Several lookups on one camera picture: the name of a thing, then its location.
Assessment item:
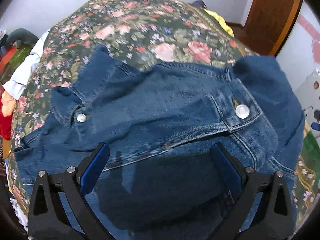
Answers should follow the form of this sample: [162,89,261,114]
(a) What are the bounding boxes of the grey neck pillow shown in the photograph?
[7,28,39,47]

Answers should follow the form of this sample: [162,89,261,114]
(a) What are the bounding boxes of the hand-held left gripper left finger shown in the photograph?
[27,142,112,240]

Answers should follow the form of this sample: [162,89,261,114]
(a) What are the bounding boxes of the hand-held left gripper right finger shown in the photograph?
[211,142,295,240]

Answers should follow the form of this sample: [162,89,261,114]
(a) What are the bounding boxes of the wall poster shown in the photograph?
[275,0,320,140]

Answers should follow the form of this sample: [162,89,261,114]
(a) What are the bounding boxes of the floral blanket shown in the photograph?
[7,0,318,233]

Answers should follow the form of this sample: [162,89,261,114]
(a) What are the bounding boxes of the red plush toy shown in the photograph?
[0,90,17,140]

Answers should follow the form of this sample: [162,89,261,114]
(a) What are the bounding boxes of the green printed bag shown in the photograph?
[0,47,28,83]

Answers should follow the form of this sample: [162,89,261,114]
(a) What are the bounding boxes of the light blue shirt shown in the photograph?
[6,29,50,100]

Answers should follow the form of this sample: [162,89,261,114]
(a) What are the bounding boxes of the blue denim jacket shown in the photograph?
[14,44,305,240]

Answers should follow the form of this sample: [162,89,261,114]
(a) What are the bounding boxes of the yellow blanket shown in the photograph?
[204,9,235,38]

